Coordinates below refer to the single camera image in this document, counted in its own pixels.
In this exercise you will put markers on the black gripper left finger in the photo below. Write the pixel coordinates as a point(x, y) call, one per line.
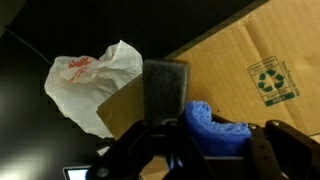
point(140, 150)

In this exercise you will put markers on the large cardboard box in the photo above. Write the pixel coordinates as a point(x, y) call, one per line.
point(233, 66)

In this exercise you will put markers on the dark grey felt eraser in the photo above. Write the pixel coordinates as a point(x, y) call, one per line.
point(163, 90)

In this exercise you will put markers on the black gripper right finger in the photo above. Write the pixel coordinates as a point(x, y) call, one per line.
point(276, 150)

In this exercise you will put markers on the small white-screen tablet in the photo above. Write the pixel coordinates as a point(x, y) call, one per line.
point(76, 174)

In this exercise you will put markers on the white plastic bag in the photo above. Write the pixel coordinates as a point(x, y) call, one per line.
point(90, 86)

